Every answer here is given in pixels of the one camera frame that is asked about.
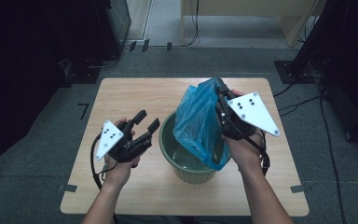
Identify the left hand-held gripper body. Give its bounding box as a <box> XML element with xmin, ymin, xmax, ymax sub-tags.
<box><xmin>94</xmin><ymin>119</ymin><xmax>153</xmax><ymax>163</ymax></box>

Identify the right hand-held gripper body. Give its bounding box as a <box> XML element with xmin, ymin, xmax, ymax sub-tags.
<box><xmin>215</xmin><ymin>87</ymin><xmax>282</xmax><ymax>142</ymax></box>

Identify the green plastic bin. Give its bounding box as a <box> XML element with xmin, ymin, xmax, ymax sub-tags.
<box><xmin>158</xmin><ymin>110</ymin><xmax>232</xmax><ymax>185</ymax></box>

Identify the blue plastic bag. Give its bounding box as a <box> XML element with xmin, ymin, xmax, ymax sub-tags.
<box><xmin>172</xmin><ymin>77</ymin><xmax>232</xmax><ymax>172</ymax></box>

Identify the person's left hand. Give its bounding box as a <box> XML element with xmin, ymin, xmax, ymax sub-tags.
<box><xmin>103</xmin><ymin>117</ymin><xmax>142</xmax><ymax>189</ymax></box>

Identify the person's right hand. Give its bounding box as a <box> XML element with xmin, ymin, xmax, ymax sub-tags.
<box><xmin>223</xmin><ymin>89</ymin><xmax>266</xmax><ymax>175</ymax></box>

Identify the black stand base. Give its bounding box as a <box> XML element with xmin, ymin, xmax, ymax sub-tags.
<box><xmin>59</xmin><ymin>58</ymin><xmax>103</xmax><ymax>86</ymax></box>
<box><xmin>274</xmin><ymin>60</ymin><xmax>317</xmax><ymax>84</ymax></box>

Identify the grey tape piece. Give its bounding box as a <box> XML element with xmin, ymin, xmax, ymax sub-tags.
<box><xmin>289</xmin><ymin>184</ymin><xmax>306</xmax><ymax>194</ymax></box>
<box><xmin>58</xmin><ymin>184</ymin><xmax>78</xmax><ymax>193</ymax></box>

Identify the light wooden desk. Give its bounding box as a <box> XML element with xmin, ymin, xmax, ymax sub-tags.
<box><xmin>180</xmin><ymin>0</ymin><xmax>327</xmax><ymax>49</ymax></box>

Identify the dark cabinet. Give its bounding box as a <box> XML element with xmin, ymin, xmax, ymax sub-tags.
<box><xmin>105</xmin><ymin>0</ymin><xmax>132</xmax><ymax>59</ymax></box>

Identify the black curtain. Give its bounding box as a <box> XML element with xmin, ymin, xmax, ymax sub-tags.
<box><xmin>0</xmin><ymin>0</ymin><xmax>120</xmax><ymax>190</ymax></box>
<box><xmin>292</xmin><ymin>0</ymin><xmax>358</xmax><ymax>147</ymax></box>

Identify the right hand-held gripper cable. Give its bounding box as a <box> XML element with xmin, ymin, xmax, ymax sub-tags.
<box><xmin>229</xmin><ymin>119</ymin><xmax>271</xmax><ymax>177</ymax></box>

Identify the hand-held gripper cable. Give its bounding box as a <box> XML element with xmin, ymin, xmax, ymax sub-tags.
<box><xmin>89</xmin><ymin>133</ymin><xmax>119</xmax><ymax>224</ymax></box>
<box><xmin>229</xmin><ymin>119</ymin><xmax>271</xmax><ymax>177</ymax></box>

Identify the left hand-held gripper cable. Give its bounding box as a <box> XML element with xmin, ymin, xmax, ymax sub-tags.
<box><xmin>89</xmin><ymin>133</ymin><xmax>119</xmax><ymax>224</ymax></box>

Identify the hanging black cable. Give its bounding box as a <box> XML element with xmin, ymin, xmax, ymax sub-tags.
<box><xmin>185</xmin><ymin>0</ymin><xmax>200</xmax><ymax>48</ymax></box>

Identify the long black floor cable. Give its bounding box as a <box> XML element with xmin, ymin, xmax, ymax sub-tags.
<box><xmin>317</xmin><ymin>81</ymin><xmax>347</xmax><ymax>224</ymax></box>

